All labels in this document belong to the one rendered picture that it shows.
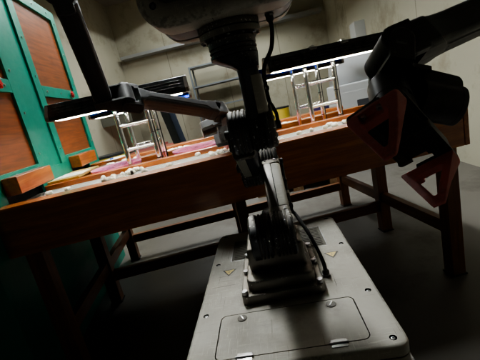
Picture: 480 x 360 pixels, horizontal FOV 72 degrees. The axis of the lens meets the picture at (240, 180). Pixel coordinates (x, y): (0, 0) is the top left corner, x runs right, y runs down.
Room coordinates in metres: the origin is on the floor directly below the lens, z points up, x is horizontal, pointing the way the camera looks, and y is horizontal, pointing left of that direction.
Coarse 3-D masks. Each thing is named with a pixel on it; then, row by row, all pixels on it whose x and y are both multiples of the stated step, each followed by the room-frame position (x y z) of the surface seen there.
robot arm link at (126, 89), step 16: (48, 0) 0.84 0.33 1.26; (64, 0) 0.86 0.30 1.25; (64, 16) 0.90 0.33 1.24; (80, 16) 0.92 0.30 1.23; (80, 32) 0.94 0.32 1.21; (80, 48) 0.97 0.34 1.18; (80, 64) 1.00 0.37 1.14; (96, 64) 1.02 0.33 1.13; (96, 80) 1.05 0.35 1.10; (96, 96) 1.08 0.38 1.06; (112, 96) 1.17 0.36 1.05; (128, 96) 1.11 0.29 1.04
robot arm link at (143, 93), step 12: (132, 84) 1.19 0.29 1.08; (144, 96) 1.15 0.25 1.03; (156, 96) 1.18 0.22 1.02; (168, 96) 1.21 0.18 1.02; (180, 96) 1.25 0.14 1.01; (132, 108) 1.12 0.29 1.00; (144, 108) 1.17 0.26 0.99; (156, 108) 1.20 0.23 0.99; (168, 108) 1.21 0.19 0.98; (180, 108) 1.23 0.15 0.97; (192, 108) 1.26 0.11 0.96; (204, 108) 1.28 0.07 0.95; (216, 108) 1.31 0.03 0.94; (216, 120) 1.33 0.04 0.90
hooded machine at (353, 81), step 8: (352, 56) 3.89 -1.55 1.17; (360, 56) 3.87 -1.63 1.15; (368, 56) 3.85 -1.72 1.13; (344, 64) 3.87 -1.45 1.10; (352, 64) 3.86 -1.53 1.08; (360, 64) 3.84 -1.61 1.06; (344, 72) 3.85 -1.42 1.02; (352, 72) 3.83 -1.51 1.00; (360, 72) 3.82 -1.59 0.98; (344, 80) 3.82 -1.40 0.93; (352, 80) 3.81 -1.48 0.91; (360, 80) 3.79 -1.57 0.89; (368, 80) 3.73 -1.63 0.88; (328, 88) 4.29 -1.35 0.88; (344, 88) 3.75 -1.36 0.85; (352, 88) 3.75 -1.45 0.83; (360, 88) 3.74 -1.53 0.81; (328, 96) 4.35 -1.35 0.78; (344, 96) 3.75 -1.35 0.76; (352, 96) 3.74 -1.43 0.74; (360, 96) 3.73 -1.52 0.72; (368, 96) 3.73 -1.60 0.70; (344, 104) 3.75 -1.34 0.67; (352, 104) 3.74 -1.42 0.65; (360, 104) 3.74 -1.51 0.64
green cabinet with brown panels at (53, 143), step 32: (0, 0) 1.82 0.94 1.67; (0, 32) 1.70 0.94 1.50; (32, 32) 2.08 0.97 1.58; (0, 64) 1.60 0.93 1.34; (32, 64) 1.90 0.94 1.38; (64, 64) 2.40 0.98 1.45; (0, 96) 1.51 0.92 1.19; (32, 96) 1.80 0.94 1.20; (64, 96) 2.20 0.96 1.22; (0, 128) 1.43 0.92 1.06; (32, 128) 1.66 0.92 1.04; (64, 128) 2.07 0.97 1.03; (0, 160) 1.34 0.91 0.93; (32, 160) 1.58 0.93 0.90; (64, 160) 1.89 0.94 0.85
